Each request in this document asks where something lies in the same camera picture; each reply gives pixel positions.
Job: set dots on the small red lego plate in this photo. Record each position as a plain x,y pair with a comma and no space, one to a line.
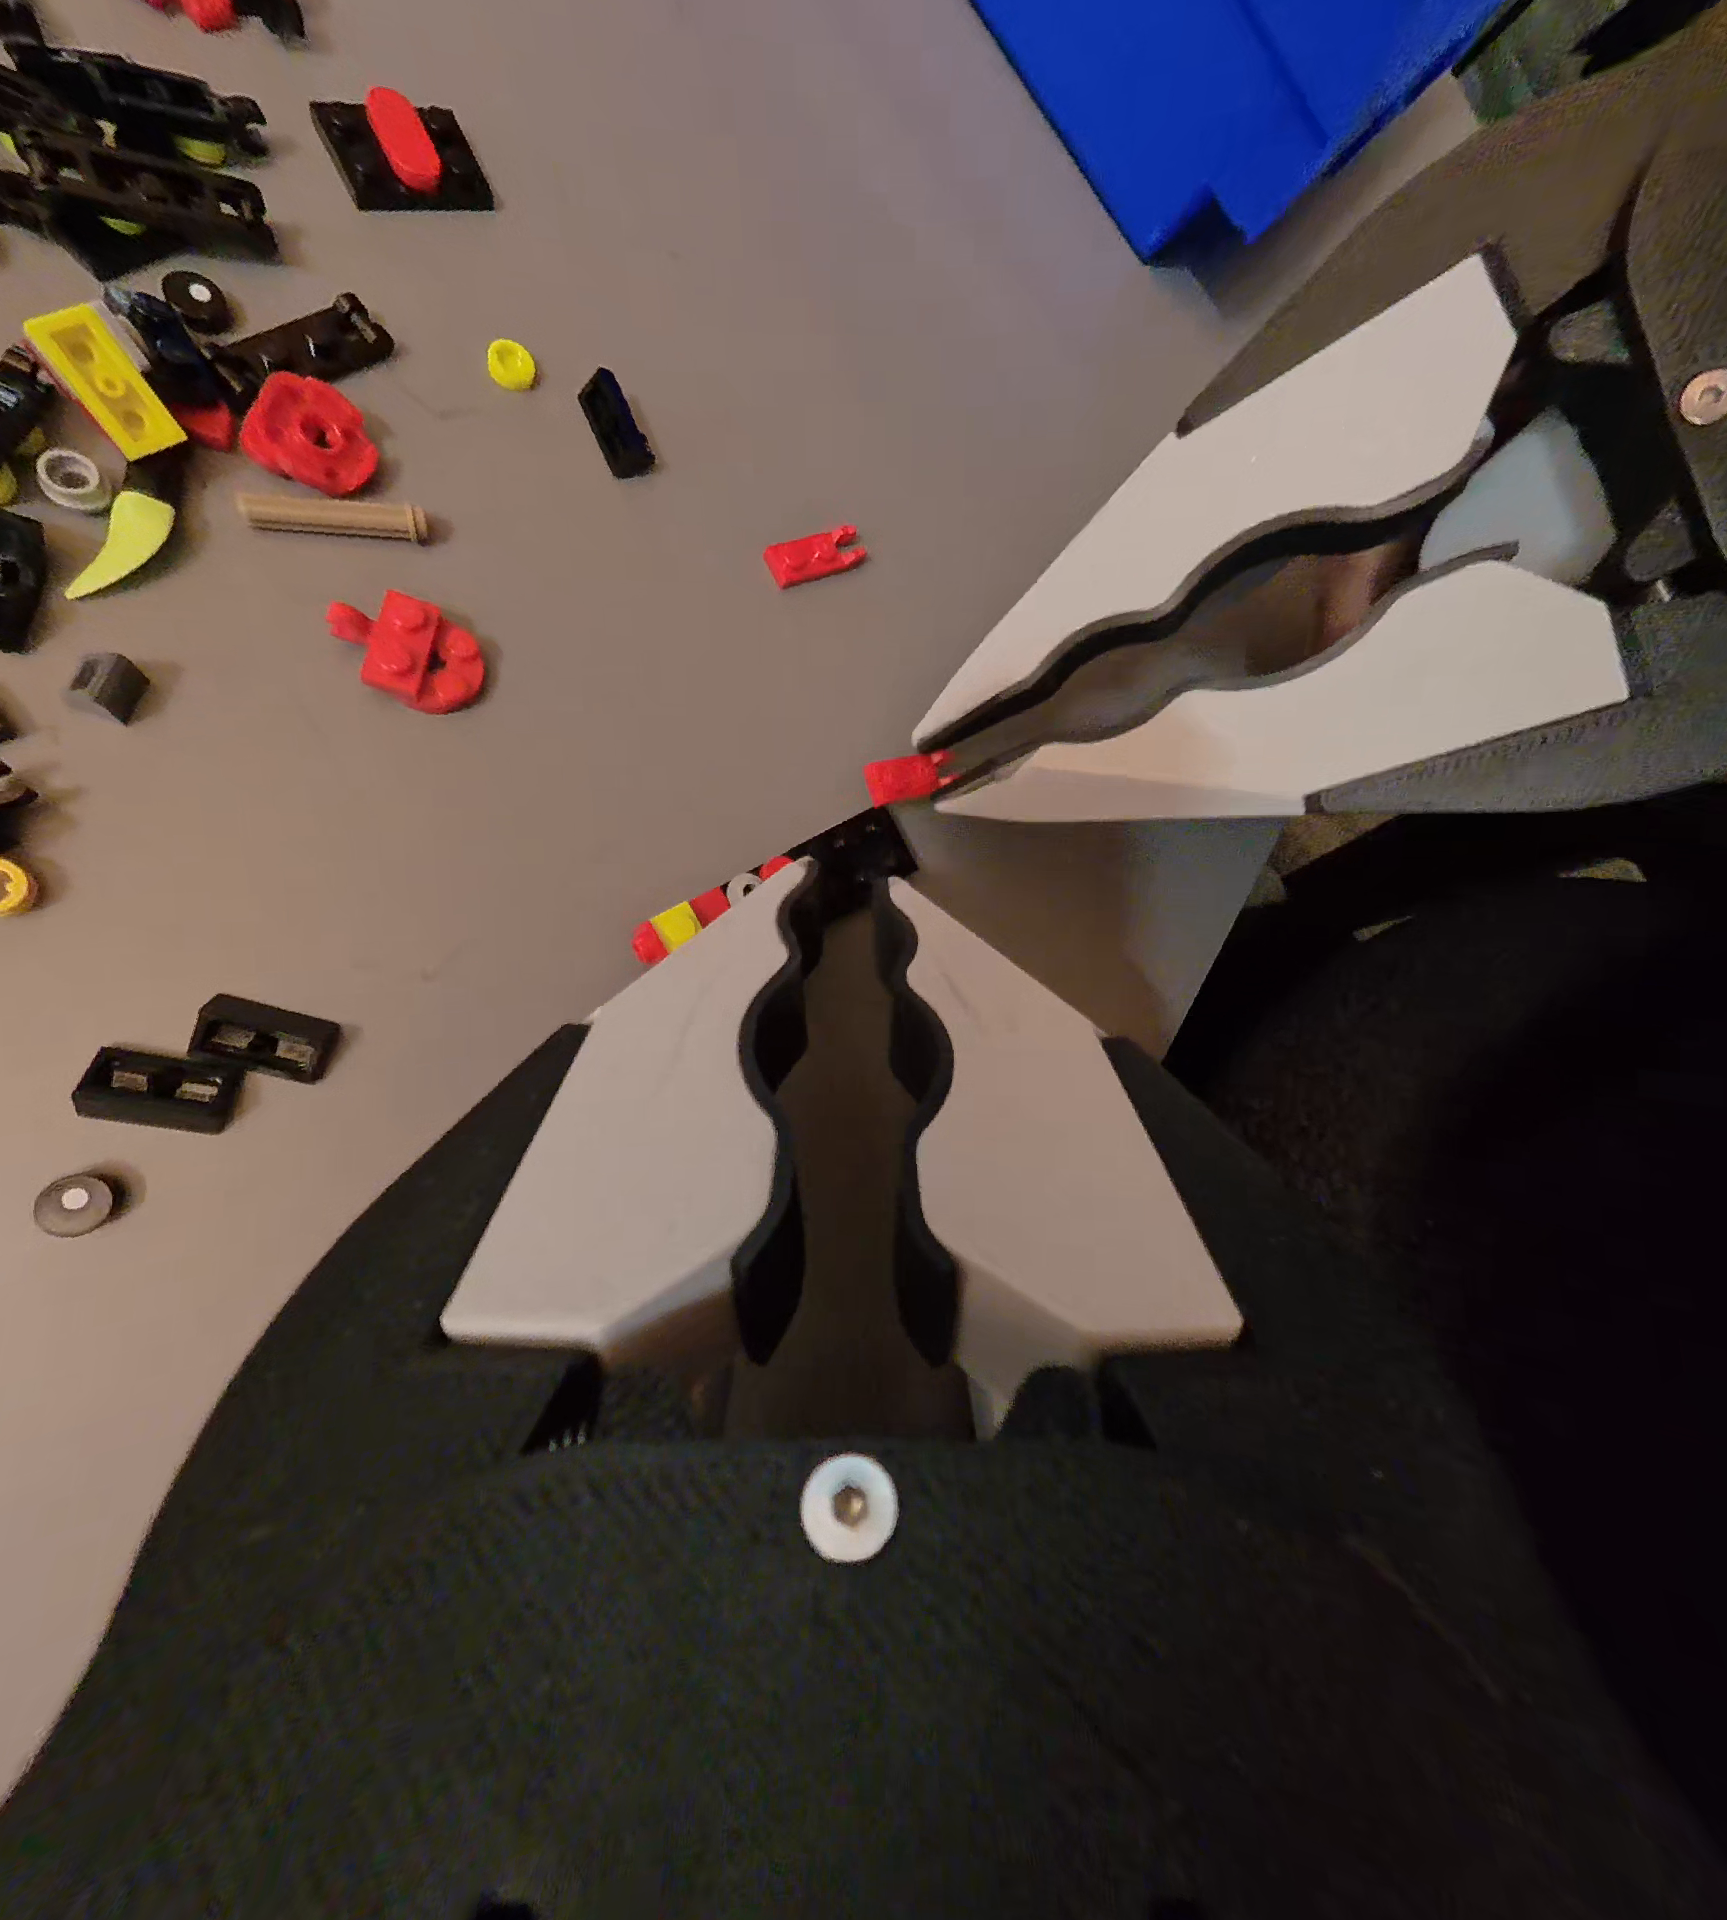
209,424

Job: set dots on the red rounded plate with hole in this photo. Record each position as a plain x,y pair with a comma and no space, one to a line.
309,434

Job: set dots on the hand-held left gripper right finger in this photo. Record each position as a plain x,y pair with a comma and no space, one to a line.
1088,1201

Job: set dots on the dark blue lego piece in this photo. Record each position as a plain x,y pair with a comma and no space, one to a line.
173,344

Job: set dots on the black lego hinge plate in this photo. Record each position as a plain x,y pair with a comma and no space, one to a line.
301,344

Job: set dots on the pile of lego pieces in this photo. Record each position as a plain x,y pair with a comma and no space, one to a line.
143,203

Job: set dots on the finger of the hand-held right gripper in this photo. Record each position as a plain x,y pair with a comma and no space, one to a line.
1448,691
1328,421

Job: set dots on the black red yellow lego assembly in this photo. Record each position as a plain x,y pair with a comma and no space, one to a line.
684,923

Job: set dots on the blue plastic bin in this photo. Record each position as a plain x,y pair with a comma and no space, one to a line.
1194,104

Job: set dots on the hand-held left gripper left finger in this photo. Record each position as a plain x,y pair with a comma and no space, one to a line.
624,1184

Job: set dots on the dark grey lego slope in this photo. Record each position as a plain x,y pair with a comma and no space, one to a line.
109,686

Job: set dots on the tan lego axle pin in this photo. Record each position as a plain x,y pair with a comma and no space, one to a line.
331,518

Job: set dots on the yellow lego plate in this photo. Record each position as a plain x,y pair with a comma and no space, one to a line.
107,382

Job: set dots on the small black lego plate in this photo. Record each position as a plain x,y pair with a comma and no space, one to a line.
616,423

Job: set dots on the yellow round lego stud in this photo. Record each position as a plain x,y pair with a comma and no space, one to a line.
510,365

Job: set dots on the black round tile white centre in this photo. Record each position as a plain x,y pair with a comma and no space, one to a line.
197,301
81,1202

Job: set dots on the grey round lego stud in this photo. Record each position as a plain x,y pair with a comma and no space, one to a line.
73,480

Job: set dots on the short lime lego claw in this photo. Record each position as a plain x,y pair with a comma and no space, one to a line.
129,541

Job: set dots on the red round plate with clip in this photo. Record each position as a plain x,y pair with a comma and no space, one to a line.
413,657

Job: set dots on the red lego clip plate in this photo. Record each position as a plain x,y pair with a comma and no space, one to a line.
896,780
808,560

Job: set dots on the black plate with red tile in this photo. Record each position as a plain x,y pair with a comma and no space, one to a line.
401,143

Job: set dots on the short black lego plate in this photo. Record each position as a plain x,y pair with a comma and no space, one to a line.
159,1091
263,1039

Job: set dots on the black lego bracket piece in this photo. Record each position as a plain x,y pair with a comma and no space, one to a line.
275,19

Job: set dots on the red round lego piece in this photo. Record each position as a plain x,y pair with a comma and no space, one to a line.
207,12

